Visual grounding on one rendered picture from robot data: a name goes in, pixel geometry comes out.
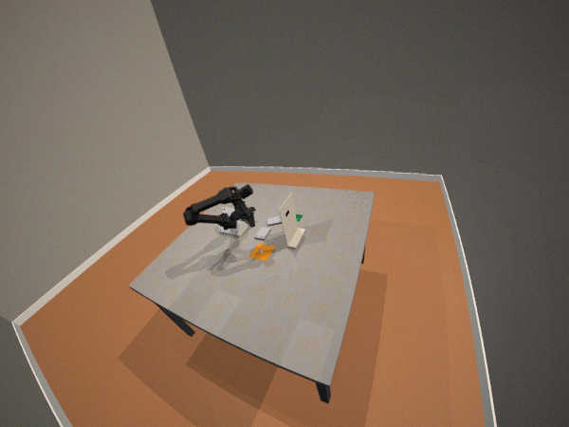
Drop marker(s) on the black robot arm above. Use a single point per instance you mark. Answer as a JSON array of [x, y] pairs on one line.
[[192, 214]]

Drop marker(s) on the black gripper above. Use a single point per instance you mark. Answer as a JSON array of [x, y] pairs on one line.
[[247, 213]]

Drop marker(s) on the beige panel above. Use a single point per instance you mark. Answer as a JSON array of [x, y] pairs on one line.
[[292, 233]]

